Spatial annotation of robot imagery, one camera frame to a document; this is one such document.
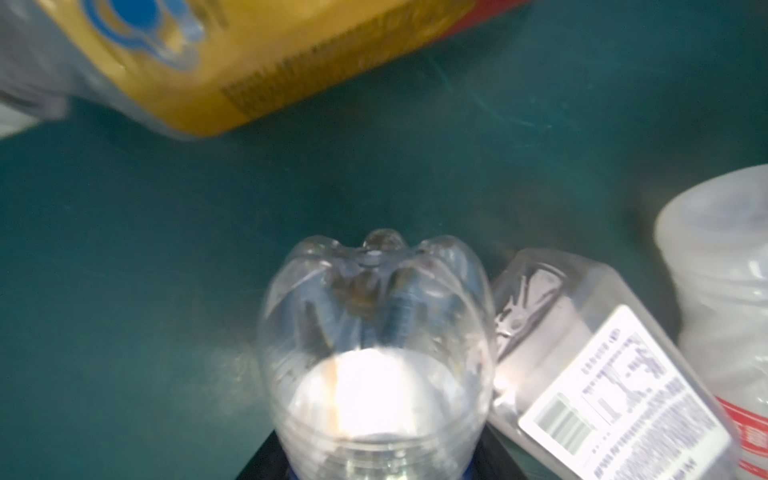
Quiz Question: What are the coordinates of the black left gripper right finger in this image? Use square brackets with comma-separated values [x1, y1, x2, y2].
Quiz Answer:
[473, 425, 528, 480]

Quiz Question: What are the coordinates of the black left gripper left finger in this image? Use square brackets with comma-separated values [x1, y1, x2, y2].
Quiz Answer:
[235, 431, 288, 480]

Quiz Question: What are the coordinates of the square clear bottle white label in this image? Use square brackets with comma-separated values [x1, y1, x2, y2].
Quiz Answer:
[489, 249, 739, 479]

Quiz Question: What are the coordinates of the clear bottle blue label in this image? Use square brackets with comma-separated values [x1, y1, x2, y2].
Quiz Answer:
[256, 229, 496, 479]

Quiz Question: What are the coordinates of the white bottle red label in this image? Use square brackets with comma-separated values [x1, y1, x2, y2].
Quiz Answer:
[654, 164, 767, 479]

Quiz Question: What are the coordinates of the gold red label tea bottle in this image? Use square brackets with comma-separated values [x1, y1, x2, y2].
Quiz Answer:
[1, 1, 514, 139]

